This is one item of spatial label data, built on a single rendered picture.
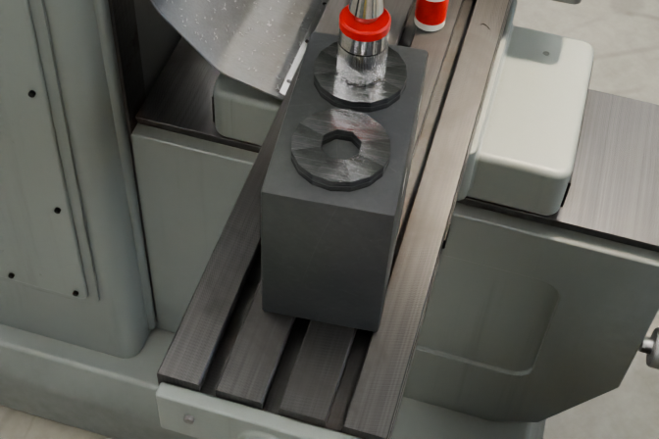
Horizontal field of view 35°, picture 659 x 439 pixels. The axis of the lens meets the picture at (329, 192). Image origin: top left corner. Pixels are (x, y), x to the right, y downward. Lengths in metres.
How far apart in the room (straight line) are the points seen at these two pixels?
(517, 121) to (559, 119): 0.06
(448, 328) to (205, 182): 0.45
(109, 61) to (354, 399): 0.62
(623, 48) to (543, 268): 1.46
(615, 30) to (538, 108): 1.50
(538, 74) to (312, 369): 0.64
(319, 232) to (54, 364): 1.07
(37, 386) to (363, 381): 1.06
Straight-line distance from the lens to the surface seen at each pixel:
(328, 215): 0.91
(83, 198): 1.60
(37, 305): 1.90
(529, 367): 1.72
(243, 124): 1.44
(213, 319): 1.05
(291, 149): 0.92
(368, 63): 0.96
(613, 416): 2.16
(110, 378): 1.90
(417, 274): 1.09
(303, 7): 1.48
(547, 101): 1.45
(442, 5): 1.33
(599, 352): 1.64
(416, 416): 1.85
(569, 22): 2.92
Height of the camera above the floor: 1.81
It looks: 50 degrees down
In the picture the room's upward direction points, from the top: 4 degrees clockwise
